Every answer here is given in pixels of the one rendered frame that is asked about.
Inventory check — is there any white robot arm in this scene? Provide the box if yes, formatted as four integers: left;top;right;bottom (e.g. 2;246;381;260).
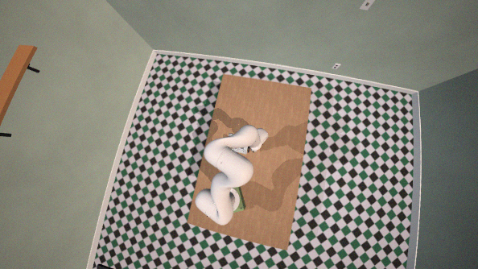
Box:
195;125;268;226

